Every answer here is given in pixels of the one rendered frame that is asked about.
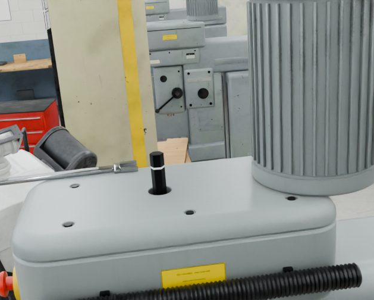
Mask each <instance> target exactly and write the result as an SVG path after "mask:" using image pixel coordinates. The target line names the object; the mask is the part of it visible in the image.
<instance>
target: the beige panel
mask: <svg viewBox="0 0 374 300"><path fill-rule="evenodd" d="M47 2H48V10H49V18H50V23H51V31H52V38H53V43H54V51H55V59H56V67H57V72H58V80H59V88H60V93H61V101H62V108H63V113H64V121H65V128H66V129H67V130H68V131H69V133H70V134H71V135H72V136H74V137H75V138H76V139H77V140H78V141H79V142H80V143H82V144H83V145H84V146H85V147H86V148H87V149H88V150H90V151H92V152H94V153H95V154H96V155H97V157H98V162H97V165H96V167H101V166H107V165H113V163H119V162H123V161H133V160H136V162H137V165H136V166H138V168H145V167H150V156H149V154H150V153H151V152H155V151H158V143H157V136H156V123H155V110H154V103H153V90H152V78H151V70H150V58H149V45H148V38H147V25H146V12H145V5H144V0H47Z"/></svg>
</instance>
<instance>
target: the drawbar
mask: <svg viewBox="0 0 374 300"><path fill-rule="evenodd" d="M149 156H150V166H151V167H153V168H159V167H162V166H164V153H163V152H161V151H155V152H151V153H150V154H149ZM151 175H152V187H153V195H164V194H167V191H166V178H165V167H164V168H162V169H160V170H153V169H152V168H151Z"/></svg>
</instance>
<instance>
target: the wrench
mask: <svg viewBox="0 0 374 300"><path fill-rule="evenodd" d="M136 165H137V162H136V160H133V161H123V162H117V163H113V165H107V166H101V167H92V168H82V169H77V170H67V171H58V172H53V173H43V174H33V175H28V176H18V177H9V178H3V179H0V186H3V185H13V184H18V183H27V182H37V181H42V180H52V179H61V178H67V177H76V176H85V175H91V174H101V173H110V172H114V173H115V174H117V173H129V172H135V171H138V166H136Z"/></svg>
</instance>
